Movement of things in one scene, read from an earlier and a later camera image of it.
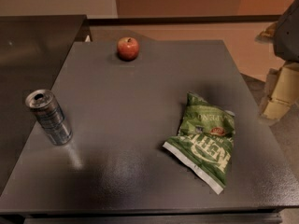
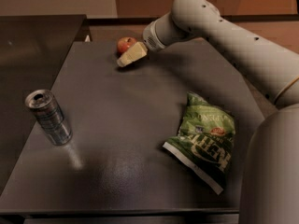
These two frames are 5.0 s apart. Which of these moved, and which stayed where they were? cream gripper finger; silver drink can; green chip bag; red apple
Moved: cream gripper finger
Stayed: red apple; silver drink can; green chip bag
